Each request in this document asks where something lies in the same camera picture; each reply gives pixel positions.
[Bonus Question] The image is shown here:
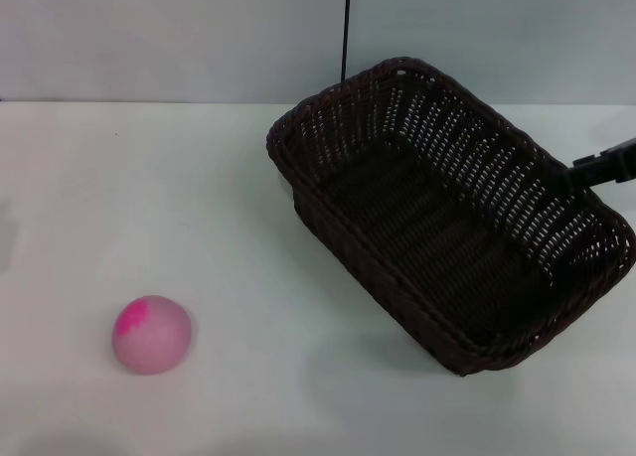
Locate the black vertical wall strip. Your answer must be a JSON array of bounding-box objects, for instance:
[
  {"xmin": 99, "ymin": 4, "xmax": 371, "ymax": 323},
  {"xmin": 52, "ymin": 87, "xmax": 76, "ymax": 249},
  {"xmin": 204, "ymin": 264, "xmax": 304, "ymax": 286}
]
[{"xmin": 339, "ymin": 0, "xmax": 353, "ymax": 83}]

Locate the pink ball with magenta patch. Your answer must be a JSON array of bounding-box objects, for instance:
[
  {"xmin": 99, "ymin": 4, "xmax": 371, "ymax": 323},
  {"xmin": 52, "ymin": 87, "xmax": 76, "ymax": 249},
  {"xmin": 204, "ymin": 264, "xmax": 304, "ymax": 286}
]
[{"xmin": 111, "ymin": 294, "xmax": 194, "ymax": 377}]

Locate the black woven plastic basket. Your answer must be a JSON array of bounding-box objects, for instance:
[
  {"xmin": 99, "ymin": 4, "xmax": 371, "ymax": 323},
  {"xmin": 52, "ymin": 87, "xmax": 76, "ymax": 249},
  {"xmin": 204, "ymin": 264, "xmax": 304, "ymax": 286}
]
[{"xmin": 265, "ymin": 56, "xmax": 636, "ymax": 378}]

